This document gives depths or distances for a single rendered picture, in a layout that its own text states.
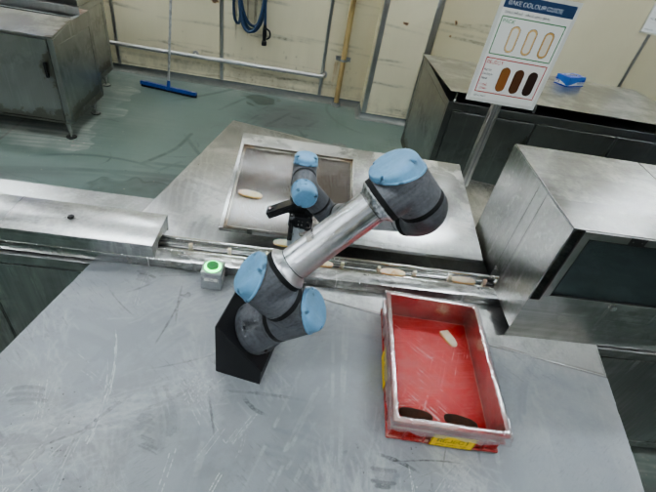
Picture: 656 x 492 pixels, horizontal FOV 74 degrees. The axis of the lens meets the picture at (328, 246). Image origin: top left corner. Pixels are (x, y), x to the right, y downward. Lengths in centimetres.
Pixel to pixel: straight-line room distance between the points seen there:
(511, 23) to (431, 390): 151
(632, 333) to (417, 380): 83
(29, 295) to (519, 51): 220
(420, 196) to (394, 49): 390
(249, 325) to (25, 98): 328
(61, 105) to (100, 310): 273
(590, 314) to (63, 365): 164
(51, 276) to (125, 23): 396
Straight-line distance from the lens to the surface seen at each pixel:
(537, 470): 145
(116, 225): 168
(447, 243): 184
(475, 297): 171
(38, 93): 412
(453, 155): 336
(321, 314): 115
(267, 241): 175
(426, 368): 146
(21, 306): 205
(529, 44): 221
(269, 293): 104
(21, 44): 401
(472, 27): 525
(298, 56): 513
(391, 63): 487
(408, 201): 98
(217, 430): 126
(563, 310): 168
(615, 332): 186
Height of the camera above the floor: 195
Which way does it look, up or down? 40 degrees down
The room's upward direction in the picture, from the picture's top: 12 degrees clockwise
